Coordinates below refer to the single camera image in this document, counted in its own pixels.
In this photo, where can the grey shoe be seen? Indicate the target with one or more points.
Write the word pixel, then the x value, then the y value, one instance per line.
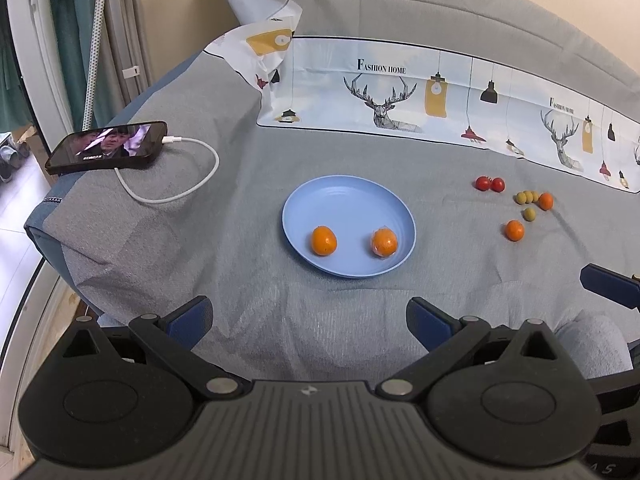
pixel 6 167
pixel 17 149

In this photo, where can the teal curtain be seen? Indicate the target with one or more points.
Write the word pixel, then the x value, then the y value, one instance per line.
pixel 65 35

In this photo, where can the black smartphone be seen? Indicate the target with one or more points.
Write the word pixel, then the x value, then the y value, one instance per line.
pixel 107 147

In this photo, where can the white door frame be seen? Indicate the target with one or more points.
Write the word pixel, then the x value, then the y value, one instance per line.
pixel 35 60

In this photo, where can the plastic wrapped small orange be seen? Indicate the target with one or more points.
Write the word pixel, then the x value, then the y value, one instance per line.
pixel 384 242

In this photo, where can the pale fuzzy cloth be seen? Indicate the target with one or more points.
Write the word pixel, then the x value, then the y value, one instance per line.
pixel 595 345

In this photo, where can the red cherry tomato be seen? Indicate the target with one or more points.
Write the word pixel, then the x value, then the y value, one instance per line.
pixel 483 183
pixel 498 185

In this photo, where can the blue plastic plate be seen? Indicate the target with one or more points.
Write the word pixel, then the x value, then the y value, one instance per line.
pixel 345 210

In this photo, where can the grey bedsheet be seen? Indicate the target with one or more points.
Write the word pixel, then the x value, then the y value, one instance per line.
pixel 225 260

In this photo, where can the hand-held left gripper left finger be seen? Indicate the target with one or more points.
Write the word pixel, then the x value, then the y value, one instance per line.
pixel 187 322

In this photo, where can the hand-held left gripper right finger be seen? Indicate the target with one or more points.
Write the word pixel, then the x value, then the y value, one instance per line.
pixel 431 322

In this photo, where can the blue mattress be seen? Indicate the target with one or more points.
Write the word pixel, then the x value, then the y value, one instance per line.
pixel 50 240

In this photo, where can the deer print cloth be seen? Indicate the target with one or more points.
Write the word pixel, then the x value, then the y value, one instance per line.
pixel 330 75

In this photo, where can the grey quilt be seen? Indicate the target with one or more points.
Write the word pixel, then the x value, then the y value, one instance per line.
pixel 400 0

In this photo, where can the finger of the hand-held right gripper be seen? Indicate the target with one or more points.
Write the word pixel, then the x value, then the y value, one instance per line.
pixel 607 282

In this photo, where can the white dotted pole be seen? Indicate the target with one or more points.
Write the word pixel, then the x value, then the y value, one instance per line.
pixel 94 60

